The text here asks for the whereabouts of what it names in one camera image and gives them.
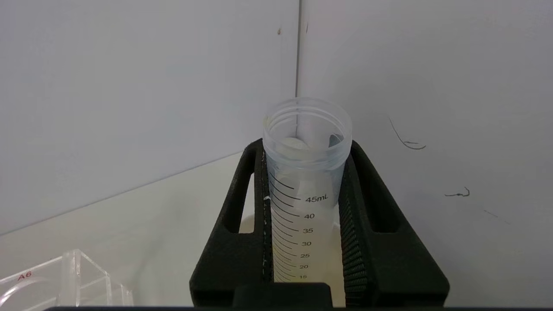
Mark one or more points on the yellow pigment clear test tube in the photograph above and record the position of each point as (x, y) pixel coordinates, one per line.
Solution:
(302, 216)

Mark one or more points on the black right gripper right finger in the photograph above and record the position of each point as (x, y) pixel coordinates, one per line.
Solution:
(389, 268)

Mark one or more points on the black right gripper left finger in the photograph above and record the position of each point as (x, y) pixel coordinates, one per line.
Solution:
(233, 259)

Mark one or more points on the clear acrylic test tube rack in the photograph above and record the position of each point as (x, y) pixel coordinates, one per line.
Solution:
(73, 280)

